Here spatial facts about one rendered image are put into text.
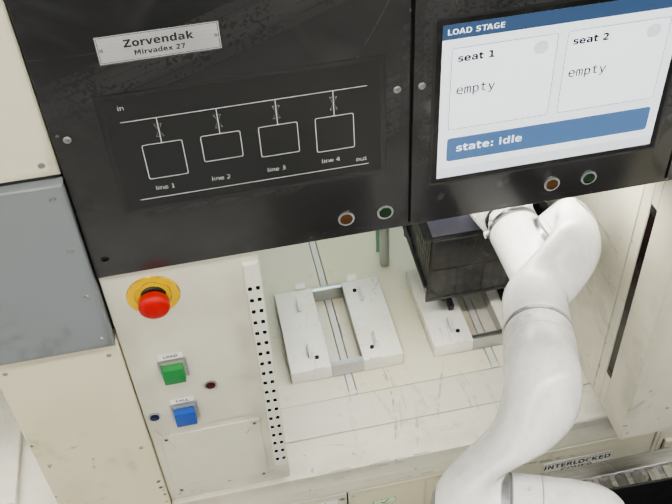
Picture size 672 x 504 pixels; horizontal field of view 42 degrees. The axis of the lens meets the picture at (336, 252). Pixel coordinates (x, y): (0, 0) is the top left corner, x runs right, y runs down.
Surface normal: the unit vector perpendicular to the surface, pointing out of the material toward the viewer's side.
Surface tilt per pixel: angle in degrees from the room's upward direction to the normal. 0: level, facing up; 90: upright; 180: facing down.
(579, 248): 42
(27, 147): 90
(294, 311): 0
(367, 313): 0
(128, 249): 90
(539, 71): 90
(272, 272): 0
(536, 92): 90
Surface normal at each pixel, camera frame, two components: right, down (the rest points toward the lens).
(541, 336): -0.15, -0.91
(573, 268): 0.37, -0.12
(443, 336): -0.04, -0.72
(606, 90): 0.20, 0.67
